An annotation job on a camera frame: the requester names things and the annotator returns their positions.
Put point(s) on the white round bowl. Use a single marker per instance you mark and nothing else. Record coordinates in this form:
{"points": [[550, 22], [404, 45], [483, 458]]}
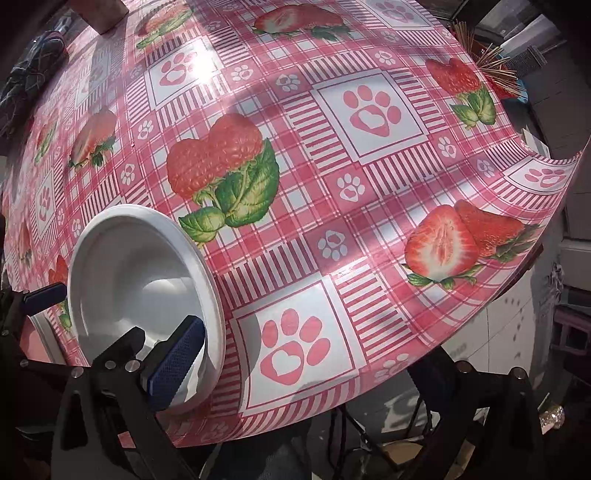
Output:
{"points": [[138, 286]]}

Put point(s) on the bundle of thin sticks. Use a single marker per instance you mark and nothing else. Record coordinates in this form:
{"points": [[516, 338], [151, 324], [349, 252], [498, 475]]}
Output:
{"points": [[489, 60]]}

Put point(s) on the dark checked cloth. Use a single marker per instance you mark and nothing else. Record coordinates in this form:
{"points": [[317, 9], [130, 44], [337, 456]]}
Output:
{"points": [[32, 78]]}

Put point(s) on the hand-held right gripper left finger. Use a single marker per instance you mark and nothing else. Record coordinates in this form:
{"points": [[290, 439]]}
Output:
{"points": [[178, 364]]}

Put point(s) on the grey ribbed block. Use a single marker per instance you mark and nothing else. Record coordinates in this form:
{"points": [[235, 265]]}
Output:
{"points": [[528, 60]]}

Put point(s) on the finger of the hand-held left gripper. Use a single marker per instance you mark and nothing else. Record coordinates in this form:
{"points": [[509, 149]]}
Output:
{"points": [[44, 297]]}

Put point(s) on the strawberry print checked tablecloth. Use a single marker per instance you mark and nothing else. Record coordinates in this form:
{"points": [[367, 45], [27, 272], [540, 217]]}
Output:
{"points": [[323, 184]]}

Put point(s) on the brown box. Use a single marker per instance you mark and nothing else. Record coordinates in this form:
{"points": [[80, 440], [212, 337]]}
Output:
{"points": [[104, 14]]}

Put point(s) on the black metal table frame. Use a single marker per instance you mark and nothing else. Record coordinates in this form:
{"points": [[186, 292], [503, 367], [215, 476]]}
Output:
{"points": [[364, 429]]}

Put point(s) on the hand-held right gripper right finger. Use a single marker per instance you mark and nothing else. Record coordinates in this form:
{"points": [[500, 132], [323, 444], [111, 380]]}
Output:
{"points": [[485, 415]]}

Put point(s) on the pink square plate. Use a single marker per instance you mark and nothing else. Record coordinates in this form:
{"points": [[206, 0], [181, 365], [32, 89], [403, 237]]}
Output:
{"points": [[44, 341]]}

